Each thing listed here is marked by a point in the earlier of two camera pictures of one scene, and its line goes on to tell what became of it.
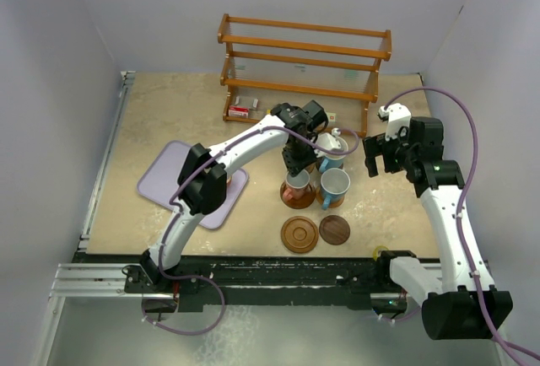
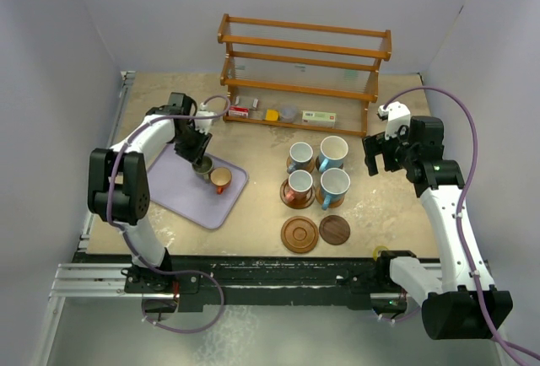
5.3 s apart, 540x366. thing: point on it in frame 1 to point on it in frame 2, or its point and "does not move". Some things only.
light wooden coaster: [333, 204] does not move
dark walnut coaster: [334, 229] does not move
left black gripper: [295, 167] to [197, 153]
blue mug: [334, 184] does not move
